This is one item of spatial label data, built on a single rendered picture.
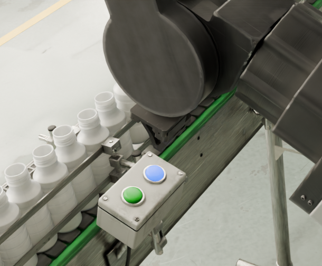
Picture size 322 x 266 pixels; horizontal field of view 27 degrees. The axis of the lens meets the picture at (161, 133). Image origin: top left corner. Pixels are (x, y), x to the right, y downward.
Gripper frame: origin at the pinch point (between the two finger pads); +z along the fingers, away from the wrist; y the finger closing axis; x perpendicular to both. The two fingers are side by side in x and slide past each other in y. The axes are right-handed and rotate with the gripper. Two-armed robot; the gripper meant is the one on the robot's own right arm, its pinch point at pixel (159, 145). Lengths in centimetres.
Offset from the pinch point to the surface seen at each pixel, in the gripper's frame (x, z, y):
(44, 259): -9.6, 22.7, 15.8
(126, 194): -0.7, 6.6, 6.6
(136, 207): 1.7, 7.6, 7.0
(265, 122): 1, 30, -49
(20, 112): -149, 179, -121
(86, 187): -11.8, 17.8, 2.2
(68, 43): -177, 188, -193
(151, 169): -0.7, 6.5, -0.2
